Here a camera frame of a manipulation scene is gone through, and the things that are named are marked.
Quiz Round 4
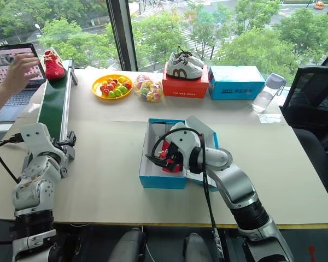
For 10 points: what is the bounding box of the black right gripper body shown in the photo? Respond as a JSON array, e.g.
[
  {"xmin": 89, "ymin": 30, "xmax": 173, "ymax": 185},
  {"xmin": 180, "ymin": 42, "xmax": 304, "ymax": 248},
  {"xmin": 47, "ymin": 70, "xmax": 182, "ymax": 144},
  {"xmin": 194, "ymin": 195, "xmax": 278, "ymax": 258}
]
[{"xmin": 160, "ymin": 141, "xmax": 185, "ymax": 168}]

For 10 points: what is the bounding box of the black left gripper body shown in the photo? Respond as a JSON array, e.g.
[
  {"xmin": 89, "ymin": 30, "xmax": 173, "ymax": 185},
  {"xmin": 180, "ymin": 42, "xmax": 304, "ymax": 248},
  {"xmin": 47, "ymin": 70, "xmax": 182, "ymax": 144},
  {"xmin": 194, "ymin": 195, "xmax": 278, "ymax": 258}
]
[{"xmin": 52, "ymin": 138, "xmax": 72, "ymax": 154}]

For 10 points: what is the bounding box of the small red shoe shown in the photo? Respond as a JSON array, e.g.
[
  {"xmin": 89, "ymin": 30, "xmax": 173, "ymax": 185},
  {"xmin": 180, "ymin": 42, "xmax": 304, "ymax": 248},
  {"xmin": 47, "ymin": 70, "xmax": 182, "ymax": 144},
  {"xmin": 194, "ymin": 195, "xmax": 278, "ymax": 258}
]
[
  {"xmin": 159, "ymin": 148, "xmax": 184, "ymax": 175},
  {"xmin": 43, "ymin": 49, "xmax": 67, "ymax": 81}
]

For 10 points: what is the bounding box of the open blue shoebox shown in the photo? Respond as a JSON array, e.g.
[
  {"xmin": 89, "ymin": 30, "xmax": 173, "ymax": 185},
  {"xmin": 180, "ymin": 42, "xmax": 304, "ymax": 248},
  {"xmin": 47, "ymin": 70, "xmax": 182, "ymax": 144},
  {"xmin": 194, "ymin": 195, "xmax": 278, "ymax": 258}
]
[{"xmin": 138, "ymin": 115, "xmax": 220, "ymax": 192}]

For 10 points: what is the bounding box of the orange shoebox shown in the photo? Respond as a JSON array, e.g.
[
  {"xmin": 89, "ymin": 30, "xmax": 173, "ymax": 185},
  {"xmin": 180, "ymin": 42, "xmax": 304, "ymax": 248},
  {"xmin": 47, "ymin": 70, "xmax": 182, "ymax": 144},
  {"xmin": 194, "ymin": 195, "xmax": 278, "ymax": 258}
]
[{"xmin": 161, "ymin": 63, "xmax": 210, "ymax": 99}]

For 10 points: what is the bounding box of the closed blue shoebox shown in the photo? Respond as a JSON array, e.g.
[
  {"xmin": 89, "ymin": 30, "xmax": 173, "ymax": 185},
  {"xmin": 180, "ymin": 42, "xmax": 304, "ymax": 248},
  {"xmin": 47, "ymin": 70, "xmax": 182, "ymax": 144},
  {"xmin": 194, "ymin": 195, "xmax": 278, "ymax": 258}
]
[{"xmin": 207, "ymin": 65, "xmax": 266, "ymax": 101}]

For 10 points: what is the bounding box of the person's bare hand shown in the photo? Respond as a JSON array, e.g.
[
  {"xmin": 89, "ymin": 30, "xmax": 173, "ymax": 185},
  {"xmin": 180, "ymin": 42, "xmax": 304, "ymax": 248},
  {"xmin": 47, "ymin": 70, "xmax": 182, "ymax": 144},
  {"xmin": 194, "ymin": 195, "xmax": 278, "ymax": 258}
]
[{"xmin": 2, "ymin": 52, "xmax": 42, "ymax": 95}]

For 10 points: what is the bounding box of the green conveyor belt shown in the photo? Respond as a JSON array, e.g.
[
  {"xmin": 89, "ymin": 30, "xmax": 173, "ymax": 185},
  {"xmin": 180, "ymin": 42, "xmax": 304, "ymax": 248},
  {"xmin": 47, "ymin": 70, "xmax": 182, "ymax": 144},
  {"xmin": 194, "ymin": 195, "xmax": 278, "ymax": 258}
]
[{"xmin": 36, "ymin": 58, "xmax": 79, "ymax": 180}]

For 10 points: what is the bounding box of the yellow plate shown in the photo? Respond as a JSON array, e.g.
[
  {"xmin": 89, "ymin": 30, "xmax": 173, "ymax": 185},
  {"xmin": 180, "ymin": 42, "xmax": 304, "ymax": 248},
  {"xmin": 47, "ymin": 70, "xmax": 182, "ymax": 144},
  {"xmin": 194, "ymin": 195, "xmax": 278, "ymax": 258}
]
[{"xmin": 91, "ymin": 74, "xmax": 134, "ymax": 100}]

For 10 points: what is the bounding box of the grey laptop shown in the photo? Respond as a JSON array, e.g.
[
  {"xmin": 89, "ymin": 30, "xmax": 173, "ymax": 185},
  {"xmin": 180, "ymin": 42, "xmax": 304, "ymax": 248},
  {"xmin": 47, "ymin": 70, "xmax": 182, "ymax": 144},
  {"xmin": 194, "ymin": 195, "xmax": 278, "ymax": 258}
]
[{"xmin": 0, "ymin": 43, "xmax": 48, "ymax": 124}]

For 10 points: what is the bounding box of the bag of colourful balls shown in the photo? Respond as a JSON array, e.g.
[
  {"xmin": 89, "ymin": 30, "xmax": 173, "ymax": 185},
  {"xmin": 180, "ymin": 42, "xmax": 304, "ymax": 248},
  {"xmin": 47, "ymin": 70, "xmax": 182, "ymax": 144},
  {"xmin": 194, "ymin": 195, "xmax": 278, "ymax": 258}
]
[{"xmin": 133, "ymin": 74, "xmax": 165, "ymax": 103}]

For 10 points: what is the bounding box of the white brown sneaker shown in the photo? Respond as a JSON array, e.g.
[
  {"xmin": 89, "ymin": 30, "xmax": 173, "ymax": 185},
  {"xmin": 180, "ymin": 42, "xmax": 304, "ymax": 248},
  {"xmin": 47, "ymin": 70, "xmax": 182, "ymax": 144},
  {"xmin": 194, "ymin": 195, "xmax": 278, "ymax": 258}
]
[{"xmin": 166, "ymin": 45, "xmax": 205, "ymax": 81}]

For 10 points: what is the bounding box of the clear water bottle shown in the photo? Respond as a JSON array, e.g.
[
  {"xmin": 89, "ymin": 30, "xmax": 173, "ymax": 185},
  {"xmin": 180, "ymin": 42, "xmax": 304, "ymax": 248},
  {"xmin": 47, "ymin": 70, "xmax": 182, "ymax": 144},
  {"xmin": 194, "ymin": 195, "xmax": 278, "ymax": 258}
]
[{"xmin": 251, "ymin": 73, "xmax": 288, "ymax": 114}]

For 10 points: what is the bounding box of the black office chair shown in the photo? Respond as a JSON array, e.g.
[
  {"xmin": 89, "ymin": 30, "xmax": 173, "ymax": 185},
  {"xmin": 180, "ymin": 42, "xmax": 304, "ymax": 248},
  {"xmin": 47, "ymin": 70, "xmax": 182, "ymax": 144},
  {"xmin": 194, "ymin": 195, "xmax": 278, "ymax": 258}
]
[{"xmin": 279, "ymin": 64, "xmax": 328, "ymax": 199}]

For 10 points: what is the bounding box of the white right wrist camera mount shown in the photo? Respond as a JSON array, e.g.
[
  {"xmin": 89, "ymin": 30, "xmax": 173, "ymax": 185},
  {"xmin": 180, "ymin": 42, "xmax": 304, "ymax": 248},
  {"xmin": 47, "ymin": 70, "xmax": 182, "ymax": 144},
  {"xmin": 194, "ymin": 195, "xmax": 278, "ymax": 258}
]
[{"xmin": 163, "ymin": 127, "xmax": 203, "ymax": 173}]

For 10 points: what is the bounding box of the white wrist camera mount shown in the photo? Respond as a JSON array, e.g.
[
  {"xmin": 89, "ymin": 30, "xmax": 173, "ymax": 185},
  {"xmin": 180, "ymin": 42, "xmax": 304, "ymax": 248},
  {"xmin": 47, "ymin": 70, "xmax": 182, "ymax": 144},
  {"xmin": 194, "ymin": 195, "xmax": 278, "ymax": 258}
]
[
  {"xmin": 19, "ymin": 122, "xmax": 69, "ymax": 164},
  {"xmin": 163, "ymin": 127, "xmax": 203, "ymax": 173}
]

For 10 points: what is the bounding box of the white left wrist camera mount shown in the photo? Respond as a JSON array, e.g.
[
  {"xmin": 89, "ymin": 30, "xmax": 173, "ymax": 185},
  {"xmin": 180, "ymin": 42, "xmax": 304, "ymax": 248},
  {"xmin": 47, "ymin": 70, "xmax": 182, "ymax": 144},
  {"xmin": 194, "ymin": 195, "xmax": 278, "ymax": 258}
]
[{"xmin": 19, "ymin": 122, "xmax": 69, "ymax": 164}]

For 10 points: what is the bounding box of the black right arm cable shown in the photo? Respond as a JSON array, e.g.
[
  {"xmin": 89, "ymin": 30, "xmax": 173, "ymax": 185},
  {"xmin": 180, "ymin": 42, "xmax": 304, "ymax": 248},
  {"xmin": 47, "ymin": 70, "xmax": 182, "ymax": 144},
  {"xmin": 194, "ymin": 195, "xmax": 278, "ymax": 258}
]
[{"xmin": 151, "ymin": 127, "xmax": 225, "ymax": 262}]

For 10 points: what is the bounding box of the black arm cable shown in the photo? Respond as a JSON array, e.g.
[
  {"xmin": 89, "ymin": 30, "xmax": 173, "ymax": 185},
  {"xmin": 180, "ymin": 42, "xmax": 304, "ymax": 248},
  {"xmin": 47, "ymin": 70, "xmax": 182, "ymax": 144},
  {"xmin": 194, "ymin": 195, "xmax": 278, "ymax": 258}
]
[
  {"xmin": 0, "ymin": 133, "xmax": 25, "ymax": 184},
  {"xmin": 151, "ymin": 127, "xmax": 225, "ymax": 262}
]

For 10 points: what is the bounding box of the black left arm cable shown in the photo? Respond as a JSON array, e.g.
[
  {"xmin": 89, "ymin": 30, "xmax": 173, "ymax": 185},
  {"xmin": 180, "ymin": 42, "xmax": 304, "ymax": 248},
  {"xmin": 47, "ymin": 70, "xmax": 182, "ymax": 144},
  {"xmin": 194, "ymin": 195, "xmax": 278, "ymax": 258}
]
[{"xmin": 0, "ymin": 133, "xmax": 25, "ymax": 184}]

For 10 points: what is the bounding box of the dark window frame post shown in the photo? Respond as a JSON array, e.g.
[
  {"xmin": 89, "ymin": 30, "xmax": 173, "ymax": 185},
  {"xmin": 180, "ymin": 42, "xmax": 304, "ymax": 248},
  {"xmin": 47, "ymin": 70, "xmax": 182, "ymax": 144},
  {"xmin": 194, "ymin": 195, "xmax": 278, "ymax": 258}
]
[{"xmin": 106, "ymin": 0, "xmax": 139, "ymax": 72}]

